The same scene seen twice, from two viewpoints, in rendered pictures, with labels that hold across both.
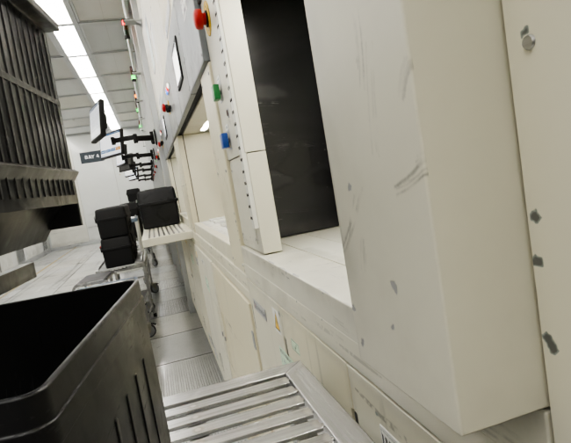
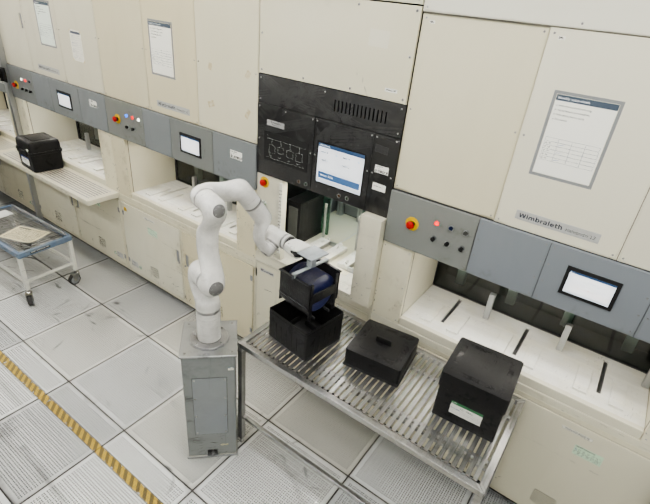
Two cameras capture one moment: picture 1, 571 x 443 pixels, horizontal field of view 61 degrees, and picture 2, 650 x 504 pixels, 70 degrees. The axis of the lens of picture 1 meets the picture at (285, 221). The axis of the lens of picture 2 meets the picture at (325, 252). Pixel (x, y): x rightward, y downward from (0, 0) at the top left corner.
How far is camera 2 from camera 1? 2.32 m
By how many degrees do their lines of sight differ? 46
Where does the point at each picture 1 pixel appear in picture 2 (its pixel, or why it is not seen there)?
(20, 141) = not seen: hidden behind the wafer
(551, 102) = (380, 283)
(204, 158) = (138, 152)
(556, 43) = (381, 280)
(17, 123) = not seen: hidden behind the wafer
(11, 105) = not seen: hidden behind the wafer
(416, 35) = (372, 278)
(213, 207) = (141, 182)
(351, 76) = (362, 275)
